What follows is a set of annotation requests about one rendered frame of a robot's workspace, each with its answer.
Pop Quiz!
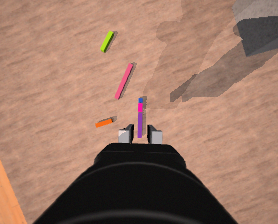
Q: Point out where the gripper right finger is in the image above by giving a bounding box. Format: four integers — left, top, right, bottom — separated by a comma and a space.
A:
147, 125, 163, 144

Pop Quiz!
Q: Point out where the lime green rod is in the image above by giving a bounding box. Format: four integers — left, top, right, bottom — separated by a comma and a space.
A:
100, 31, 114, 53

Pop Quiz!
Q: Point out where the orange rod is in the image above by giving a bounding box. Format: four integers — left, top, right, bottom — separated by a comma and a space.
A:
95, 119, 113, 128

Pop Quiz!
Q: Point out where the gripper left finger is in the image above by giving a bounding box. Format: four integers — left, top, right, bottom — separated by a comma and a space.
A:
118, 124, 134, 143

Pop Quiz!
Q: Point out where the pink rod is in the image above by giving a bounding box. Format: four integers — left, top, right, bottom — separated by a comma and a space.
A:
115, 63, 133, 100

